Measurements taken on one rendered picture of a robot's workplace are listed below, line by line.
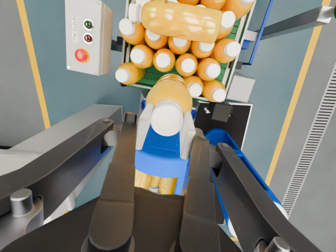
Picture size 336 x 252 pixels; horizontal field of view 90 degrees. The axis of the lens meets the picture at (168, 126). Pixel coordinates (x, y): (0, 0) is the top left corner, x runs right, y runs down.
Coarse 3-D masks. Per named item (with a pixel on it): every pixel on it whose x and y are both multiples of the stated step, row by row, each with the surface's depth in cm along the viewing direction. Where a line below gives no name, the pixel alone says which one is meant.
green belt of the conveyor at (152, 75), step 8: (232, 32) 65; (152, 48) 68; (168, 48) 67; (176, 56) 68; (224, 64) 69; (152, 72) 71; (160, 72) 71; (168, 72) 71; (176, 72) 71; (144, 80) 72; (152, 80) 72; (144, 88) 74
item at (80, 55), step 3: (75, 51) 49; (78, 51) 49; (81, 51) 49; (84, 51) 49; (75, 54) 50; (78, 54) 49; (81, 54) 49; (84, 54) 49; (75, 57) 50; (78, 57) 50; (81, 57) 50; (84, 57) 50; (78, 60) 50; (81, 60) 50; (84, 60) 50
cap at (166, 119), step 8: (160, 104) 19; (168, 104) 19; (152, 112) 19; (160, 112) 19; (168, 112) 19; (176, 112) 19; (152, 120) 19; (160, 120) 19; (168, 120) 19; (176, 120) 19; (160, 128) 20; (168, 128) 20; (176, 128) 20
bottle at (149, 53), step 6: (132, 48) 52; (138, 48) 49; (144, 48) 51; (150, 48) 58; (144, 54) 50; (150, 54) 53; (144, 60) 52; (150, 60) 54; (138, 66) 54; (144, 66) 54; (150, 66) 66
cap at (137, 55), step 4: (136, 48) 48; (132, 52) 48; (136, 52) 48; (140, 52) 48; (132, 56) 48; (136, 56) 48; (140, 56) 48; (132, 60) 49; (136, 60) 49; (140, 60) 49
